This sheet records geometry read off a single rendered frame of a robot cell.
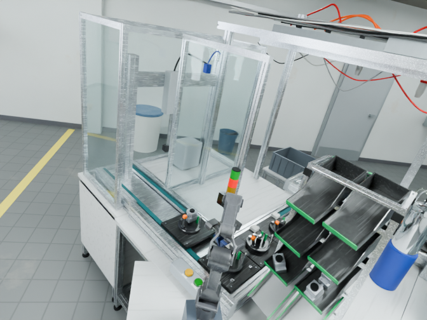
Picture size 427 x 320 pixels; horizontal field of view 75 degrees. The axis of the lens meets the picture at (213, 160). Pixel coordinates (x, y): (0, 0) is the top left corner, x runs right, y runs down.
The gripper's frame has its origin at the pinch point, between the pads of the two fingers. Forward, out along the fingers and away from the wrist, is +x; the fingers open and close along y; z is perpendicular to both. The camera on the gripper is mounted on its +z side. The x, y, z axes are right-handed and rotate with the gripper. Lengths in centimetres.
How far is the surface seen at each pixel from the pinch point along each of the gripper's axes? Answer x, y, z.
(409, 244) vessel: 5, -56, 93
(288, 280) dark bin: 5.6, -27.0, 13.0
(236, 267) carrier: 26.4, 0.1, 18.7
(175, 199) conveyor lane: 31, 68, 32
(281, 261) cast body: -1.2, -21.6, 12.3
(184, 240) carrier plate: 28.4, 31.3, 10.0
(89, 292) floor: 126, 101, -14
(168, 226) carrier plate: 28, 46, 9
